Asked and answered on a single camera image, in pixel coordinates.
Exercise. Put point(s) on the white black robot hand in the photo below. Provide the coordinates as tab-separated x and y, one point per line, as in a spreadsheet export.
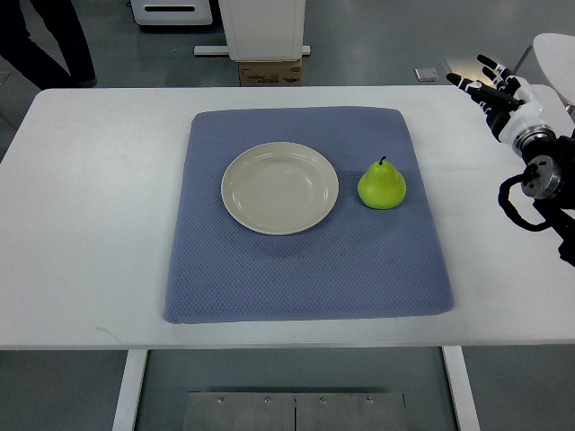
512	110

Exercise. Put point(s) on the green pear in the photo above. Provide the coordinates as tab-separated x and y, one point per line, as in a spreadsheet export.
382	187

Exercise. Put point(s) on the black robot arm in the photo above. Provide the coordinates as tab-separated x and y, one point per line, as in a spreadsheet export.
548	179

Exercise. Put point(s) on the grey floor outlet plate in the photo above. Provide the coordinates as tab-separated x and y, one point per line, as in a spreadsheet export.
426	74

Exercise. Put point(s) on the cream ceramic plate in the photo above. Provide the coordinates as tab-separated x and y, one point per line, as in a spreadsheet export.
279	188

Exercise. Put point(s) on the white round chair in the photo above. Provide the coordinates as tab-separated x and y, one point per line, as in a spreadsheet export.
554	53

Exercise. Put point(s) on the blue textured cloth mat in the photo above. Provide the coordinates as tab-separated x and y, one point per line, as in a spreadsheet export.
357	263

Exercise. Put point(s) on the brown cardboard box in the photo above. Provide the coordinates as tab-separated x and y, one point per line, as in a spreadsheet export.
270	74

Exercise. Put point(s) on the white cabinet on stand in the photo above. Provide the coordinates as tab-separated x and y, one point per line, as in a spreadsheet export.
260	31

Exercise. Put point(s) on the right white table leg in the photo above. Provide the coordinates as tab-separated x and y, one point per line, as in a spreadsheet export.
460	389

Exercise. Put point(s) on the white table leg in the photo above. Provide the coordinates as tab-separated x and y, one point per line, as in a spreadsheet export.
460	389
125	416

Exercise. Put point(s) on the white floor machine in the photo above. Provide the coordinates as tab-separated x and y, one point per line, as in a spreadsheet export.
171	12

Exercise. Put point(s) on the person in dark trousers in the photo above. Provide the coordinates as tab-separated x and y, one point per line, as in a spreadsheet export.
52	54

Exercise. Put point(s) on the left white table leg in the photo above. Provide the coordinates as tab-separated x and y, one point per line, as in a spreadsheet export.
125	416

